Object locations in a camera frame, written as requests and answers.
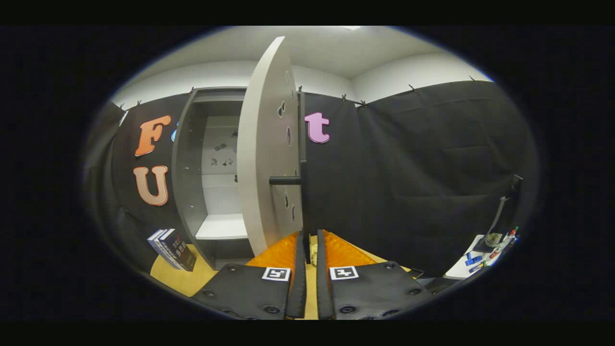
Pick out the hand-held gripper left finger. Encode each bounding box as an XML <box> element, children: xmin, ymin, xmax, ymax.
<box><xmin>191</xmin><ymin>230</ymin><xmax>308</xmax><ymax>321</ymax></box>

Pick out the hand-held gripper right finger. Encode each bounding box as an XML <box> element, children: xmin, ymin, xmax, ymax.
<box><xmin>316</xmin><ymin>229</ymin><xmax>434</xmax><ymax>321</ymax></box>

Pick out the white cabinet door black handle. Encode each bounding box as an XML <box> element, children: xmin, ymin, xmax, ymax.
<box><xmin>237</xmin><ymin>36</ymin><xmax>308</xmax><ymax>258</ymax></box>

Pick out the white cabinet shelf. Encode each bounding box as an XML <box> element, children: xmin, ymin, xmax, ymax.
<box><xmin>195</xmin><ymin>213</ymin><xmax>248</xmax><ymax>240</ymax></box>

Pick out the dark blue book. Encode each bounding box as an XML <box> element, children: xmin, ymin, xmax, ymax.
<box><xmin>159</xmin><ymin>229</ymin><xmax>197</xmax><ymax>272</ymax></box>

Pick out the white side table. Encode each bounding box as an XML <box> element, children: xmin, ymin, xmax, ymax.
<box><xmin>444</xmin><ymin>234</ymin><xmax>517</xmax><ymax>280</ymax></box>

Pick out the grey cabinet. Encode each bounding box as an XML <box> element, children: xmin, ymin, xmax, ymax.
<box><xmin>172</xmin><ymin>86</ymin><xmax>308</xmax><ymax>271</ymax></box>

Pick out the blue white book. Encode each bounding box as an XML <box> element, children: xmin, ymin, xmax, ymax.
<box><xmin>147</xmin><ymin>230</ymin><xmax>183</xmax><ymax>271</ymax></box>

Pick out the black backdrop cloth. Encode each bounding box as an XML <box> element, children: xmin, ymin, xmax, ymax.
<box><xmin>84</xmin><ymin>79</ymin><xmax>539</xmax><ymax>279</ymax></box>

